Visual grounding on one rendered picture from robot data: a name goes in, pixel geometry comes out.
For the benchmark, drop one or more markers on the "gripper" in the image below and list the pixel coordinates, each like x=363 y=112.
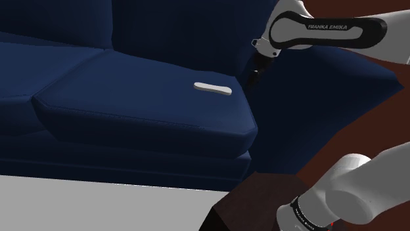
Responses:
x=258 y=67

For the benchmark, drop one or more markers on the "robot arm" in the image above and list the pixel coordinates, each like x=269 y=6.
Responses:
x=323 y=32

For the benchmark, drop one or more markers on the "white remote control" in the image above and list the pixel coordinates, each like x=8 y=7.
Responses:
x=212 y=88

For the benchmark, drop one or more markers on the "dark blue sofa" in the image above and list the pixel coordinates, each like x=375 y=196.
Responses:
x=128 y=105

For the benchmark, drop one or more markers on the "dark brown robot stand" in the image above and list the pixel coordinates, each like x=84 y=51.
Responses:
x=253 y=204

